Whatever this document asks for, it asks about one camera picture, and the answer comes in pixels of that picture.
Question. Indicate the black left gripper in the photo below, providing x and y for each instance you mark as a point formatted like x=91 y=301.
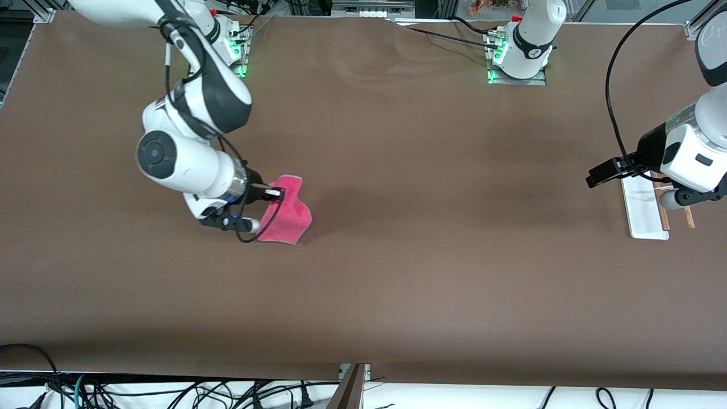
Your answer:
x=651 y=148

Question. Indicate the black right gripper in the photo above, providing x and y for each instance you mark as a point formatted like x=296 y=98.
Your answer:
x=255 y=192

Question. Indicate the pink towel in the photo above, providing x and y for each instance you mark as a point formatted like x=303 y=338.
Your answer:
x=287 y=218

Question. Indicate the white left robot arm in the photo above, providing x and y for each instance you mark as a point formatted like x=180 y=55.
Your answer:
x=690 y=156

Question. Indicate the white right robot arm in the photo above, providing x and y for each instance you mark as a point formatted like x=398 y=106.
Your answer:
x=187 y=165

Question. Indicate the white towel rack base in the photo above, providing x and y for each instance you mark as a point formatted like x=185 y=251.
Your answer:
x=644 y=213

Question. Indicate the orange objects behind table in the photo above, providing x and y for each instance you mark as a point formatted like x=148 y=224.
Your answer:
x=491 y=5

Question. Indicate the grey device behind table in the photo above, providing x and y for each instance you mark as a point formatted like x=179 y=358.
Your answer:
x=372 y=8

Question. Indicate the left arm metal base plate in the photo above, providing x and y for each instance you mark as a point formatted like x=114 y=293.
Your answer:
x=539 y=81

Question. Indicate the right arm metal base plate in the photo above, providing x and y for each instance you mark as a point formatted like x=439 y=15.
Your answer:
x=243 y=65

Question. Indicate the aluminium frame corner bracket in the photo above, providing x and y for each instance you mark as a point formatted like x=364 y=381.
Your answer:
x=694 y=31
x=45 y=15

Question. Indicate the grey metal table post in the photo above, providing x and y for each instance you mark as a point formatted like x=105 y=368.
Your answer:
x=347 y=389

